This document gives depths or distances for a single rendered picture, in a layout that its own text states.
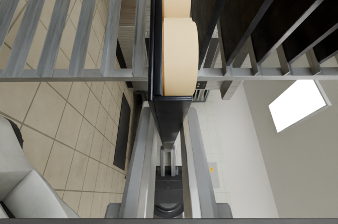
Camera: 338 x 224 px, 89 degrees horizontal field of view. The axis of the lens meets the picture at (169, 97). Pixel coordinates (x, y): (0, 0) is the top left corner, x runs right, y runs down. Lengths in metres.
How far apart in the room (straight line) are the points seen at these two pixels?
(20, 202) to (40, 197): 0.03
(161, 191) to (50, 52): 0.52
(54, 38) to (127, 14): 1.94
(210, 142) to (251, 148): 0.97
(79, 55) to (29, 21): 0.23
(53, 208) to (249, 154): 4.48
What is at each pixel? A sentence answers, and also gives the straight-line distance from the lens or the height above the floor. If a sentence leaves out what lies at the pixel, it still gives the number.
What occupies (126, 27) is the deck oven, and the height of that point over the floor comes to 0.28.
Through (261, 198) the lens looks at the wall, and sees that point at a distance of 4.62.
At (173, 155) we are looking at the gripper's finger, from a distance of 0.40.
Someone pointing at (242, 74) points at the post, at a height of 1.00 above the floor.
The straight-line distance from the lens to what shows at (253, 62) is 0.59.
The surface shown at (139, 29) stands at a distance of 0.62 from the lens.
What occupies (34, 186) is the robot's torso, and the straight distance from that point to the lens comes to 0.36.
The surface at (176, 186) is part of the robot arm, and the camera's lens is 0.42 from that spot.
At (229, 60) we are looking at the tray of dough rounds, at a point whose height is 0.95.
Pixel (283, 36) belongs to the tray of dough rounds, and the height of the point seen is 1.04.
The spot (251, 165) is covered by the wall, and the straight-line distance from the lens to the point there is 4.64.
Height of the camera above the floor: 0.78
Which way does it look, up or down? 1 degrees up
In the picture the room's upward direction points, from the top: 89 degrees clockwise
